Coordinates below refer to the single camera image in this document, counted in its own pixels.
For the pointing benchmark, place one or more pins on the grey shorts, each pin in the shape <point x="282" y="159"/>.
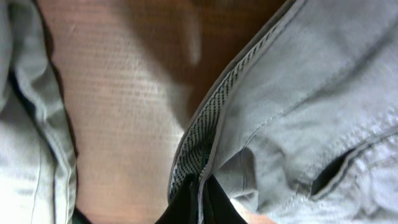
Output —
<point x="106" y="106"/>

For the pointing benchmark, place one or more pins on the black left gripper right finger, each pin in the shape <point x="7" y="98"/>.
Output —
<point x="217" y="208"/>

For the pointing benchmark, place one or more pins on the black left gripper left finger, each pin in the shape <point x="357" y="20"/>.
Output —
<point x="183" y="209"/>

